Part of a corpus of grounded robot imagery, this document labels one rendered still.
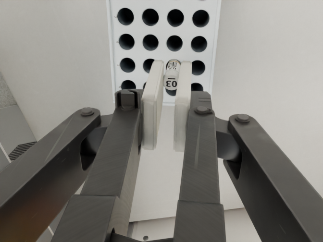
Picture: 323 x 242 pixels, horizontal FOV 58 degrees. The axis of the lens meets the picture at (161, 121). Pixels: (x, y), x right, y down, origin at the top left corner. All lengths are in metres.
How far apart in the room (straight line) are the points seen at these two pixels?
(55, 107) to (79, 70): 0.05
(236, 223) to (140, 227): 0.12
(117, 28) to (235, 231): 0.26
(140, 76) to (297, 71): 0.14
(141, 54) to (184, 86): 0.09
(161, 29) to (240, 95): 0.11
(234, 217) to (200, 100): 0.25
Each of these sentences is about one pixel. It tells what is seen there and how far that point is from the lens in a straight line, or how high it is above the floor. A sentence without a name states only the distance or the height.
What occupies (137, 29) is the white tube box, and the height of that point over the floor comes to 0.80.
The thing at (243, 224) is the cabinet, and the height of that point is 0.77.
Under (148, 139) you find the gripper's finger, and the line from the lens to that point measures 0.15.
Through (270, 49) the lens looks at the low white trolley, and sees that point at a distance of 0.28.
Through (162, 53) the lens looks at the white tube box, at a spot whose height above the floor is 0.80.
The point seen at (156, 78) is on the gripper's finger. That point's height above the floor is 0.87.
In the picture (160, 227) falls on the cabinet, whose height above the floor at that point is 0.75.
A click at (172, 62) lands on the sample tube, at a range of 0.23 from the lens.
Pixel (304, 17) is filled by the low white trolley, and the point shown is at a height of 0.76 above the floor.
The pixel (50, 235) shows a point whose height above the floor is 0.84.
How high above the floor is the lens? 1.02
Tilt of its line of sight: 62 degrees down
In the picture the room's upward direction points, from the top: 170 degrees counter-clockwise
